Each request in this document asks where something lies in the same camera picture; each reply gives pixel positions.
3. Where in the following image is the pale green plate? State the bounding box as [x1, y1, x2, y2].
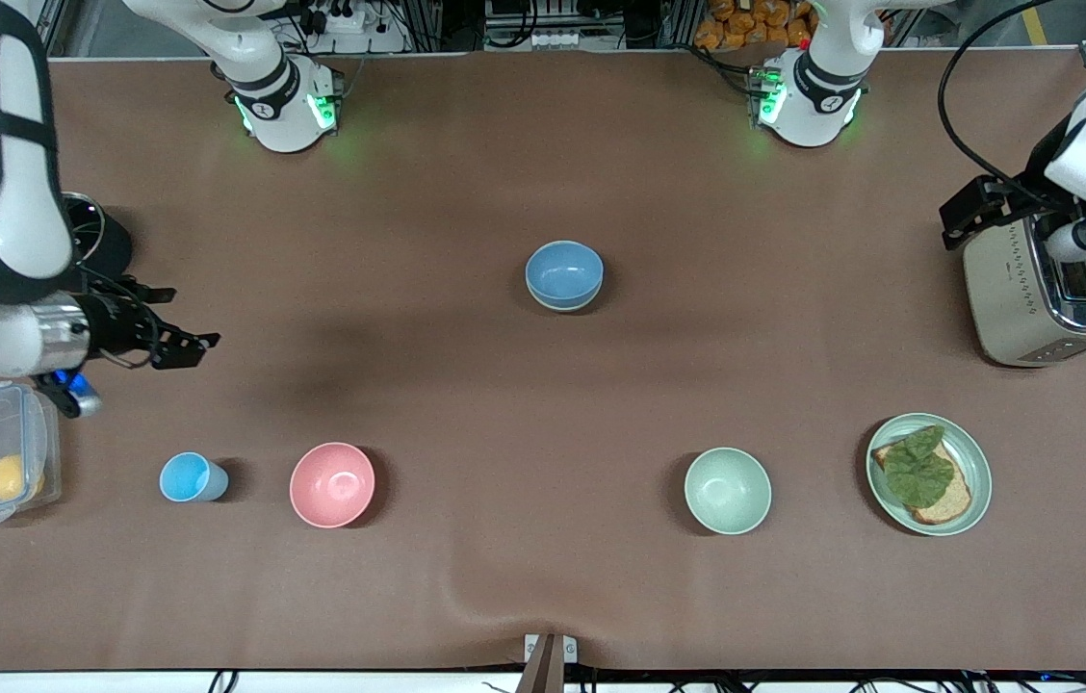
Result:
[866, 413, 994, 537]

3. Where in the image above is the small metal bracket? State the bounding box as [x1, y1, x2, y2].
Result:
[523, 632, 579, 665]

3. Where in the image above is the green lettuce leaf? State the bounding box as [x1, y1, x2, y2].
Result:
[882, 424, 958, 509]

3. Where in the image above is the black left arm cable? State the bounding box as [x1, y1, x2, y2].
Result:
[938, 0, 1073, 198]

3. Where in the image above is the glass lid with blue knob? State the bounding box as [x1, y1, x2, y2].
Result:
[65, 192, 107, 267]

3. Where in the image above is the brown post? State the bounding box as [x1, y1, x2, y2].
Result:
[516, 633, 565, 693]

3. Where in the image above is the blue bowl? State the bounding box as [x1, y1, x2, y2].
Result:
[525, 240, 605, 301]

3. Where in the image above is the brown table cloth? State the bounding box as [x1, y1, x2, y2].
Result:
[0, 48, 1086, 673]

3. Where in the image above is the beige metal toaster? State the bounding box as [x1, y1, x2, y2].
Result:
[963, 212, 1086, 369]

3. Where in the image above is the yellow orange fruit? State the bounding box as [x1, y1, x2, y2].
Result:
[0, 454, 45, 501]

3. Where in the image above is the bread slice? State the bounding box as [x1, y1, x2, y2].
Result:
[870, 438, 973, 526]

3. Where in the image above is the bag of orange snacks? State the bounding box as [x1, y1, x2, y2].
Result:
[694, 0, 818, 51]

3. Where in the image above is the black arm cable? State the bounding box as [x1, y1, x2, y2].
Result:
[938, 0, 1073, 198]
[81, 269, 165, 372]

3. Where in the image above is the pink bowl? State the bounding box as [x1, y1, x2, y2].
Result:
[289, 442, 376, 529]

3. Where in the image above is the light blue cup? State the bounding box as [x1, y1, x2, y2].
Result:
[159, 451, 230, 503]

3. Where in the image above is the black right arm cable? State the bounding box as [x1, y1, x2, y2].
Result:
[81, 269, 165, 372]

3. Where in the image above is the pale green bowl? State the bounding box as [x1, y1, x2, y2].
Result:
[527, 279, 604, 314]
[684, 447, 773, 536]

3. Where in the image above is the long white power strip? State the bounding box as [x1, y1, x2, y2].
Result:
[483, 27, 623, 53]

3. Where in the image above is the black pot with blue handle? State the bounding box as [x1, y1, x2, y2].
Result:
[62, 192, 134, 292]

